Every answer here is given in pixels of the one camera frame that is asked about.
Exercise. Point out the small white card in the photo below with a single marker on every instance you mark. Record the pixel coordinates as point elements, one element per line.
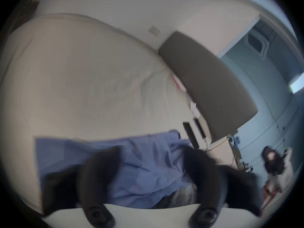
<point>193,107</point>

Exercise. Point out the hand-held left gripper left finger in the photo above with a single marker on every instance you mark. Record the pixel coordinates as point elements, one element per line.
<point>95,174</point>

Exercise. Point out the slim black remote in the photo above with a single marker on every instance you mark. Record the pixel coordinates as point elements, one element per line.
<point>199,127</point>

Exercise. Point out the grey-brown padded headboard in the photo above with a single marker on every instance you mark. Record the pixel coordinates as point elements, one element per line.
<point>209,84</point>

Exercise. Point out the black phone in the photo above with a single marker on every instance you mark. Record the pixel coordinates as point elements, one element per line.
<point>190,135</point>

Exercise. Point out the bed with beige sheet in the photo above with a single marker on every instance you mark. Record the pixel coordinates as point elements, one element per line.
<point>83,79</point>

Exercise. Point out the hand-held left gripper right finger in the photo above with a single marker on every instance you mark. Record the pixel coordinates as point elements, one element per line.
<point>204,174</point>

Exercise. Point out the blue shirt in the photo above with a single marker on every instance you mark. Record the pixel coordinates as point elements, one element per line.
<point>147,165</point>

